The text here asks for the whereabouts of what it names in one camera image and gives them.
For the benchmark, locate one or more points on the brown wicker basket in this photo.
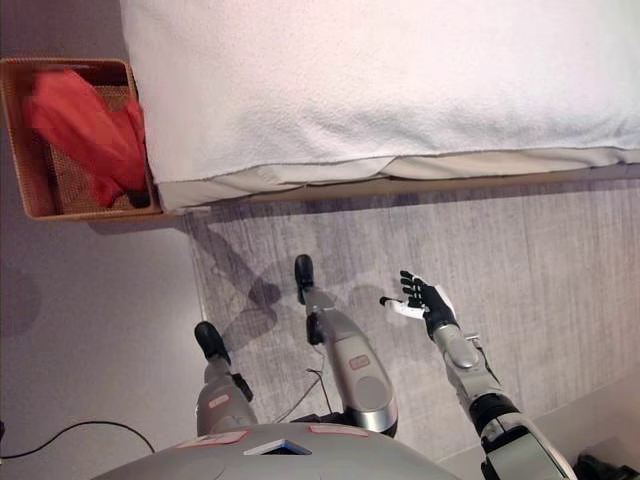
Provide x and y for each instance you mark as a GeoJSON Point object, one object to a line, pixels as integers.
{"type": "Point", "coordinates": [30, 195]}

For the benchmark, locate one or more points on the silver right robot leg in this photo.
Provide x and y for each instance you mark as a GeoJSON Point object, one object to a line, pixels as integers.
{"type": "Point", "coordinates": [360, 380]}

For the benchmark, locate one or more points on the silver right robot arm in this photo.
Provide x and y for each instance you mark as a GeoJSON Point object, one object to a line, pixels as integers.
{"type": "Point", "coordinates": [462, 355]}

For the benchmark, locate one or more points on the grey striped rug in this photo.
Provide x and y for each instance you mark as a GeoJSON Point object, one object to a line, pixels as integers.
{"type": "Point", "coordinates": [500, 260]}

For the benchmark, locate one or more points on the silver robot leg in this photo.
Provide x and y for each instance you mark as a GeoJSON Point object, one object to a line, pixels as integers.
{"type": "Point", "coordinates": [360, 380]}
{"type": "Point", "coordinates": [222, 395]}

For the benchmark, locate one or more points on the orange cloth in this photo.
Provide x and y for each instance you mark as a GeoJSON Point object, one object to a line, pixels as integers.
{"type": "Point", "coordinates": [85, 130]}

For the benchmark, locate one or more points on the black floor object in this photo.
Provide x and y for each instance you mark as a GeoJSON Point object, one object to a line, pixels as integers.
{"type": "Point", "coordinates": [605, 467]}

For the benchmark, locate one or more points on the white bed blanket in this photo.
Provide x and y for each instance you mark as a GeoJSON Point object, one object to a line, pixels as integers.
{"type": "Point", "coordinates": [375, 75]}

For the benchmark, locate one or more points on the wooden bed frame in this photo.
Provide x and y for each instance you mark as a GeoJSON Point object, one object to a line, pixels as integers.
{"type": "Point", "coordinates": [400, 189]}

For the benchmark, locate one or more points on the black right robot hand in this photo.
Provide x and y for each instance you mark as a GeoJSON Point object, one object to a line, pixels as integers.
{"type": "Point", "coordinates": [435, 305]}

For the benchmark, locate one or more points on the silver left robot leg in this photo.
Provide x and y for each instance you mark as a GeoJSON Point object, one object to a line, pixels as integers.
{"type": "Point", "coordinates": [222, 395]}

